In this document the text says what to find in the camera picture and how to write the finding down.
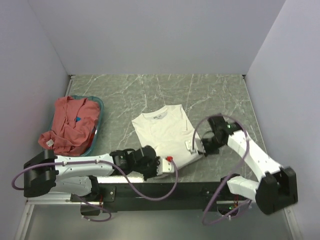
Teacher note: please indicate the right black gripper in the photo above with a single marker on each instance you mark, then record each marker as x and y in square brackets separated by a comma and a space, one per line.
[208, 152]

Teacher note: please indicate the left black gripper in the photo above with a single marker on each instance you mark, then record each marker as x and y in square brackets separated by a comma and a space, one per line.
[156, 161]

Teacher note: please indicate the white Coca-Cola t-shirt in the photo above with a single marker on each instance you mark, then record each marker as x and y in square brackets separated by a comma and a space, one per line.
[167, 130]

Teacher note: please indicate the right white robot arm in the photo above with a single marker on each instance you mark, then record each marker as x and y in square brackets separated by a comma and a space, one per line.
[257, 170]

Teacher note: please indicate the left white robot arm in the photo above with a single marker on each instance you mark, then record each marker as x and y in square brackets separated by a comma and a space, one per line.
[48, 172]

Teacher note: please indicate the teal plastic basket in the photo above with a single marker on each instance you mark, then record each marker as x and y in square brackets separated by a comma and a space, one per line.
[100, 105]

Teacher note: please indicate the red t-shirt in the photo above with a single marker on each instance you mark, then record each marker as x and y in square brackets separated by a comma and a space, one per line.
[72, 122]

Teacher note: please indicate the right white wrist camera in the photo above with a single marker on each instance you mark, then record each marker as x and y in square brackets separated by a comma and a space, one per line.
[193, 146]

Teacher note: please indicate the aluminium frame rail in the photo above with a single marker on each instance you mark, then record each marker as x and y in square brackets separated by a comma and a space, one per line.
[118, 197]

